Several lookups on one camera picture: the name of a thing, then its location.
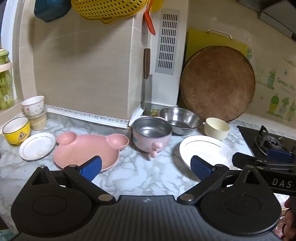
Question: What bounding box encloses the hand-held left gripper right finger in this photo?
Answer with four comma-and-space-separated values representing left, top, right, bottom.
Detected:
177, 155, 274, 205

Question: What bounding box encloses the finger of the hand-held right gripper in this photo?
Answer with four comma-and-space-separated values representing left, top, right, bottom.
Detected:
265, 148, 296, 164
232, 152, 296, 172

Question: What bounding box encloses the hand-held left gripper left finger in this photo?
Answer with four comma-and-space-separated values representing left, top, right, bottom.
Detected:
31, 156, 116, 205

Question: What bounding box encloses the large white plate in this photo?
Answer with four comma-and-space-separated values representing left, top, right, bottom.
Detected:
179, 135, 239, 171

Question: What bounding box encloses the pink bear-shaped plate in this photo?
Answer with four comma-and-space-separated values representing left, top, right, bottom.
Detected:
53, 132, 129, 172

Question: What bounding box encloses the cream bowl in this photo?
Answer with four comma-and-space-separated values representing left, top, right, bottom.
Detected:
204, 117, 231, 141

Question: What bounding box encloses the stainless steel bowl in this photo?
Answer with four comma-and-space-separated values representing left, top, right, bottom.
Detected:
159, 107, 203, 136

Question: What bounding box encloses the pink steel-lined bowl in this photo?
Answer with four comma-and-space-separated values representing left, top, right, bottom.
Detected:
132, 115, 173, 159

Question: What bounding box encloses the person's right hand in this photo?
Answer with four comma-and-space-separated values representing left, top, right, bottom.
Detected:
284, 196, 296, 241

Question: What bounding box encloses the black burner grate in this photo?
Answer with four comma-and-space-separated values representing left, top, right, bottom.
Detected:
254, 125, 290, 154

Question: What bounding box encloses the black gas stove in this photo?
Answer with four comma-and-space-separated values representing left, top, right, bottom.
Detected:
237, 125, 296, 163

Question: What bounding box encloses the white patterned edge strip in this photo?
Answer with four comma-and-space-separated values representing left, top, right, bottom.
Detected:
44, 104, 144, 129

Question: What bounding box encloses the small white plate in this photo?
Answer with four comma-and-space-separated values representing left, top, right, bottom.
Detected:
19, 133, 56, 161

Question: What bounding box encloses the translucent plastic cup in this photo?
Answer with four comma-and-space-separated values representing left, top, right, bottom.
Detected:
29, 110, 48, 131

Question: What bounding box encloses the round wooden cutting board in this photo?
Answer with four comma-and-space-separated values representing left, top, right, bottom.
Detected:
180, 46, 256, 123

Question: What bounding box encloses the yellow bowl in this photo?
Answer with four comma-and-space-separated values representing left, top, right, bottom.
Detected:
2, 116, 31, 146

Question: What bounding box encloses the white dotted bowl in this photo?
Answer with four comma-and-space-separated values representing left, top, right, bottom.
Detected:
21, 96, 45, 117

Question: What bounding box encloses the green water bottle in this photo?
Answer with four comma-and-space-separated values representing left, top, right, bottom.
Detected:
0, 48, 15, 111

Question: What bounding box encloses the yellow plastic cutting board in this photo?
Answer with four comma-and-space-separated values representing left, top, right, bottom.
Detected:
185, 28, 253, 70

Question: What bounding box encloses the grey vent grille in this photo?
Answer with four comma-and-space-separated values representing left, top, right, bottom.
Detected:
155, 9, 181, 75

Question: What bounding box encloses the grey range hood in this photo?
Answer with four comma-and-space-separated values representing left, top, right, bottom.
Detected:
236, 0, 296, 42

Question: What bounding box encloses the orange spatula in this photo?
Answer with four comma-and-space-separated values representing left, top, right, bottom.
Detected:
143, 0, 156, 36

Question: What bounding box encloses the yellow plastic colander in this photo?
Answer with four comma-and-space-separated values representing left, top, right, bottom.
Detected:
71, 0, 149, 24

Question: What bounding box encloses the blue basin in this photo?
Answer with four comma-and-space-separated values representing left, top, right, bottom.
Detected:
34, 0, 72, 23

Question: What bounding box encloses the yellow hanging utensil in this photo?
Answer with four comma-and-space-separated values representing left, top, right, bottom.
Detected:
150, 0, 165, 12

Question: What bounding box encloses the plant print wall sticker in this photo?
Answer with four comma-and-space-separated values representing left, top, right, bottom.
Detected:
245, 46, 296, 122

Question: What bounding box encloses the cleaver with wooden handle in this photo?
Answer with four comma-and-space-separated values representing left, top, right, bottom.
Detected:
142, 48, 153, 110

